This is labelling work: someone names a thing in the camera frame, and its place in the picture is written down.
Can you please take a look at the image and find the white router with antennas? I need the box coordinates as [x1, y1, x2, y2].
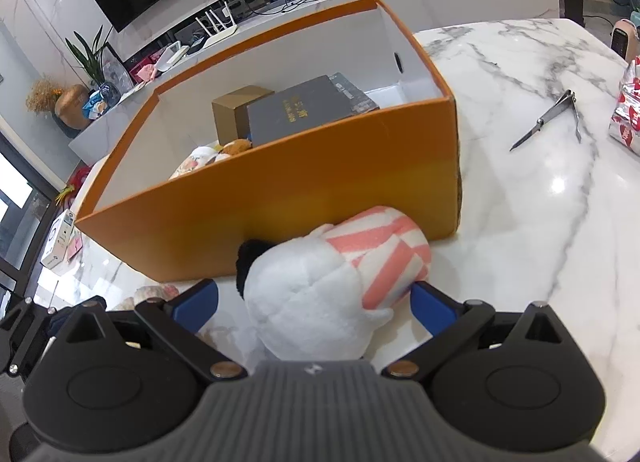
[194, 0, 242, 48]

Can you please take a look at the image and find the crochet bunny with flower crown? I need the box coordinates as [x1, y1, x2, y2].
[169, 144, 232, 181]

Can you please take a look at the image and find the orange crochet toy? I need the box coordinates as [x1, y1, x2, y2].
[220, 138, 254, 159]

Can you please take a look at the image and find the white flat device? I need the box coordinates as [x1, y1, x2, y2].
[154, 41, 192, 69]

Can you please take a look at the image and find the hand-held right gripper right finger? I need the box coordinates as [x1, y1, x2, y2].
[381, 281, 566, 383]

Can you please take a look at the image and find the small pink plush toy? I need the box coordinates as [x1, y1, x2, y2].
[136, 62, 162, 86]

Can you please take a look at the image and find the white product box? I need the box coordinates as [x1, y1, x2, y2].
[40, 209, 77, 271]

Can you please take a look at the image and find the small brown cardboard box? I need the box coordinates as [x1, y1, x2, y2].
[211, 85, 276, 146]

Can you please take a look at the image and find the metal folding tool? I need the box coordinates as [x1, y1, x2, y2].
[509, 89, 584, 153]

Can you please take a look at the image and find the green leafy potted plant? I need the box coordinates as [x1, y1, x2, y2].
[65, 24, 115, 89]

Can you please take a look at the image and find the black picture frame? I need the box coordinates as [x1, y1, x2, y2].
[102, 42, 127, 94]

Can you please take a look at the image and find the pink small heater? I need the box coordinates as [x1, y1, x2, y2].
[611, 17, 640, 64]

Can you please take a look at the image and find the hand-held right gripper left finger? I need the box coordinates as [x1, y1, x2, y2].
[47, 278, 248, 385]

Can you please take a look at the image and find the blue snack bag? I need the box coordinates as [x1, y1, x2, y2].
[87, 87, 122, 119]

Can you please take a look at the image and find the brown vase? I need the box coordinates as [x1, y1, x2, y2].
[25, 73, 92, 131]

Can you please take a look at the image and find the white plush pink striped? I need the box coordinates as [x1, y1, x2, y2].
[236, 207, 433, 361]

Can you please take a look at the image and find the orange cardboard box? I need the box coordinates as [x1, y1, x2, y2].
[74, 0, 463, 284]

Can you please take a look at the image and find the white lotion tube peach print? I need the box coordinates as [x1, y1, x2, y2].
[132, 284, 181, 312]

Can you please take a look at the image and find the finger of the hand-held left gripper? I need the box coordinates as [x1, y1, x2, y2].
[0, 294, 68, 379]

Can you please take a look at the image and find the dark grey gift box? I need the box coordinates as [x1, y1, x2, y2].
[245, 72, 382, 148]

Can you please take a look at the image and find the red and white wrapped packet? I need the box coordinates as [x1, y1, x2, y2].
[607, 56, 640, 159]

